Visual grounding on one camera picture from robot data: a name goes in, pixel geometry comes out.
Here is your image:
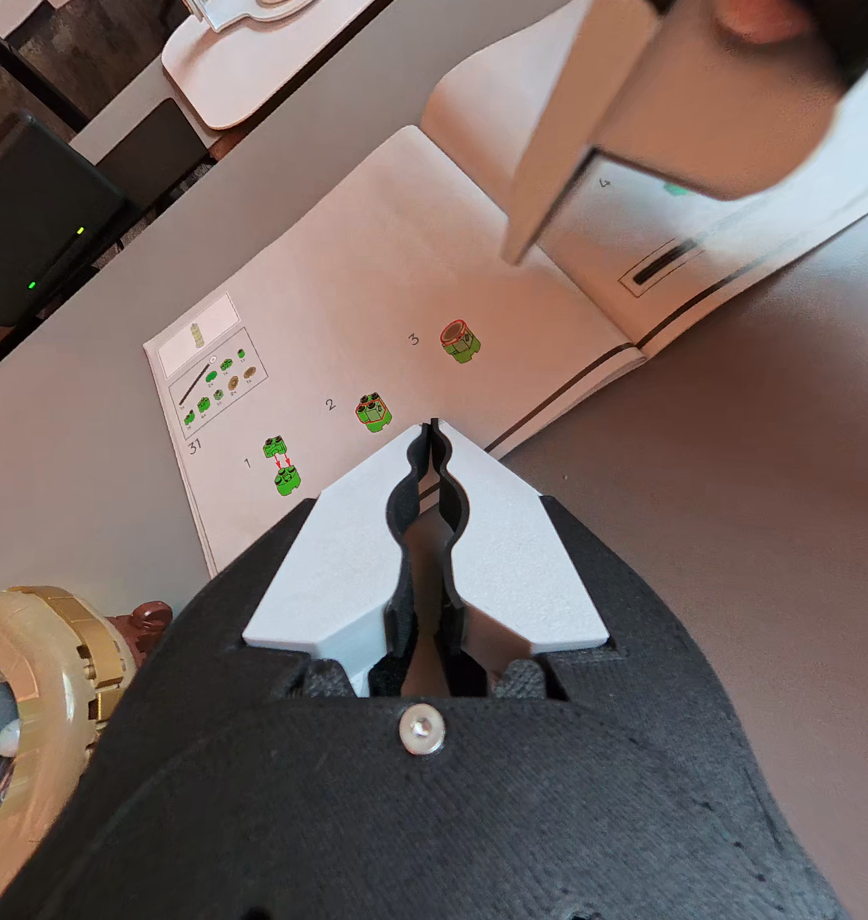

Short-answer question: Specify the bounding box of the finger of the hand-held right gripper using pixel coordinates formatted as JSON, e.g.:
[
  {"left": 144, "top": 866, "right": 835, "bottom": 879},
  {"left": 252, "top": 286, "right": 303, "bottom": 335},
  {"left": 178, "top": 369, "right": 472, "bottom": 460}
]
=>
[{"left": 502, "top": 0, "right": 849, "bottom": 268}]

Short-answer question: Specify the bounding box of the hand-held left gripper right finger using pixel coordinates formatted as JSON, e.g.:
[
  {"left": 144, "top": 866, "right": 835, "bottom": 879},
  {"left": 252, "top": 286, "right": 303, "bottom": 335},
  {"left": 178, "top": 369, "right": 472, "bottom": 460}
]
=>
[{"left": 433, "top": 420, "right": 611, "bottom": 677}]

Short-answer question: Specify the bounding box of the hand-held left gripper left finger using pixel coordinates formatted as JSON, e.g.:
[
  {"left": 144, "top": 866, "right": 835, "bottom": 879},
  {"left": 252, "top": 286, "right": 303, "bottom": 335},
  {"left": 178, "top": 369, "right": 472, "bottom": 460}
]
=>
[{"left": 242, "top": 421, "right": 435, "bottom": 678}]

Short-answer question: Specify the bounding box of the building instruction booklet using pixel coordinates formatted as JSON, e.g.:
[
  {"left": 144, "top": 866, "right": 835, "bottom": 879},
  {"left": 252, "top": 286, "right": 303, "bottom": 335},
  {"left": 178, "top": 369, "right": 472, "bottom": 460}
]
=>
[{"left": 143, "top": 29, "right": 868, "bottom": 579}]

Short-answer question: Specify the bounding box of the toy brick bamboo model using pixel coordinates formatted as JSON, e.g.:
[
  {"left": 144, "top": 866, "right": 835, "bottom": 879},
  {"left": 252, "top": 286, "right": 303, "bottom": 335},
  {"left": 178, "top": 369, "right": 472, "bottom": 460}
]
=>
[{"left": 0, "top": 586, "right": 172, "bottom": 892}]

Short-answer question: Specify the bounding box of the grey desk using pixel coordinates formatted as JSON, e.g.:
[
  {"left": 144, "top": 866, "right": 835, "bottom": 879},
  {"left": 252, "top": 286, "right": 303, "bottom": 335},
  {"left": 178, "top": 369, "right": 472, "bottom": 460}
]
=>
[{"left": 0, "top": 0, "right": 868, "bottom": 920}]

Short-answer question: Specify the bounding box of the person's right hand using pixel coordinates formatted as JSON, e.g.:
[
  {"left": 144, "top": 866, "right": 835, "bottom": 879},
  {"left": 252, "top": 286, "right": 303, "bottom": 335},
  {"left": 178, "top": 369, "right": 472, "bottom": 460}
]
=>
[{"left": 716, "top": 0, "right": 817, "bottom": 46}]

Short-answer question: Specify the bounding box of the white document stand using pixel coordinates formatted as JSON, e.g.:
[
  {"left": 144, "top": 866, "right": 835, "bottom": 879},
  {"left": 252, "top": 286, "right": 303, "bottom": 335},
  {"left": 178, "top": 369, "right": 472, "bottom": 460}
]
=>
[{"left": 161, "top": 0, "right": 395, "bottom": 132}]

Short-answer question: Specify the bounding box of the black box with green lights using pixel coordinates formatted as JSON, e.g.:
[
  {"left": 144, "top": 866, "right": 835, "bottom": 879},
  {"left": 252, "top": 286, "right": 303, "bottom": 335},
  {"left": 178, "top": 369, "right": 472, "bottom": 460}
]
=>
[{"left": 0, "top": 115, "right": 127, "bottom": 326}]

